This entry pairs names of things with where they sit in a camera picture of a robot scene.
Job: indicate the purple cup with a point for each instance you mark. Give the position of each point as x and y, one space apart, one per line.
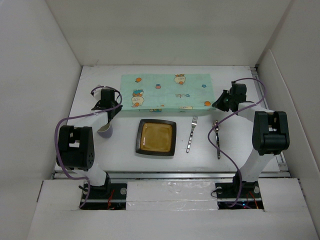
106 131

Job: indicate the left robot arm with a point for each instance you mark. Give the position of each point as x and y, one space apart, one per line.
74 140

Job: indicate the black square amber plate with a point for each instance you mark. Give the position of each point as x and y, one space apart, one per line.
156 137

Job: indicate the silver fork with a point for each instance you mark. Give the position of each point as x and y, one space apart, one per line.
193 126

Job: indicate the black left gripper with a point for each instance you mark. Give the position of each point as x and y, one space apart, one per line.
117 110

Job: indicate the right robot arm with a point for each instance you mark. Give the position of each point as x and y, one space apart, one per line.
127 160

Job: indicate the mint green cartoon placemat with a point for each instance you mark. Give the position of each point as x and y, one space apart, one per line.
166 92

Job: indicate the white foam front block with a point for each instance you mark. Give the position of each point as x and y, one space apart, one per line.
171 195

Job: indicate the silver spoon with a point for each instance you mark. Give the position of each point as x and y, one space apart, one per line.
217 138

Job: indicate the aluminium front rail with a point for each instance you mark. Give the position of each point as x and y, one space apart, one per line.
178 175

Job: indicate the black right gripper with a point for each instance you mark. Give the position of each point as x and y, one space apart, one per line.
220 105

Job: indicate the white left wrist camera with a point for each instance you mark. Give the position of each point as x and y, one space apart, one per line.
96 90

